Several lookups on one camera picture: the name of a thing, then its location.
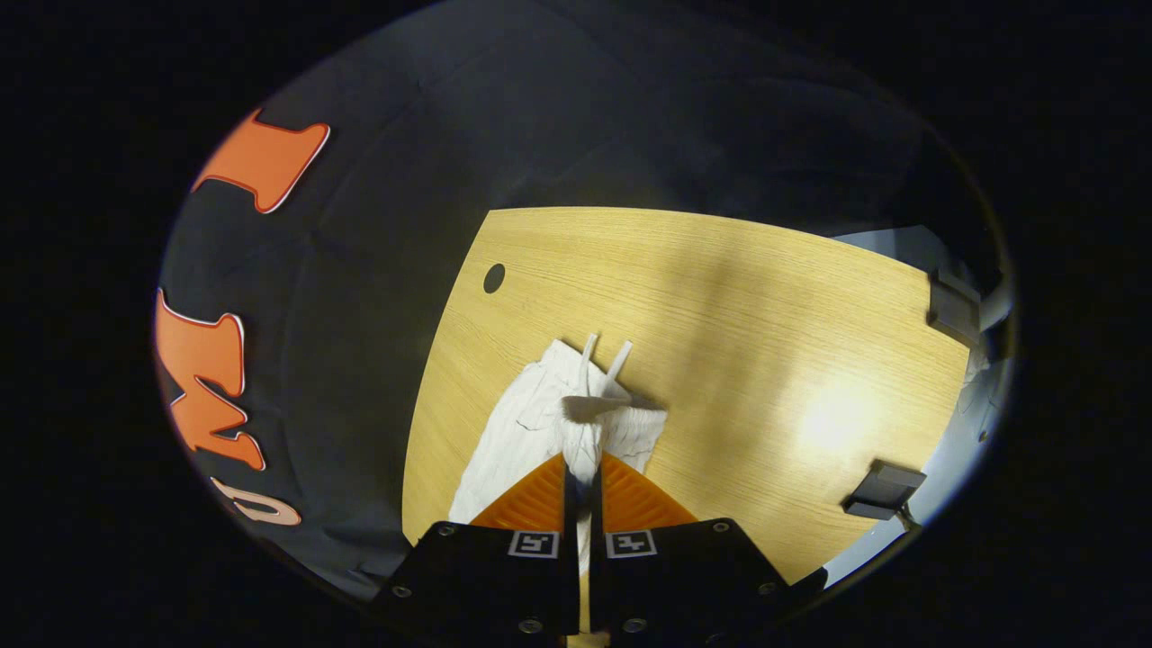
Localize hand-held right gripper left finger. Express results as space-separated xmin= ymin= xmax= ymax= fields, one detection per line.
xmin=373 ymin=453 xmax=581 ymax=635

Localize white jeans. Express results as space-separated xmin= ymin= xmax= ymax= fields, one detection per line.
xmin=448 ymin=333 xmax=669 ymax=577

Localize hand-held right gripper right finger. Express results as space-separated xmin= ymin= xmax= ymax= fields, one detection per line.
xmin=589 ymin=453 xmax=811 ymax=638

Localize black backdrop cloth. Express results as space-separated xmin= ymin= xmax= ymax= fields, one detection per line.
xmin=155 ymin=0 xmax=1002 ymax=602

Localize dark grey table clamp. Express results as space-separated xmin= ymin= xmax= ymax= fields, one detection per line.
xmin=925 ymin=268 xmax=984 ymax=350
xmin=842 ymin=459 xmax=928 ymax=523

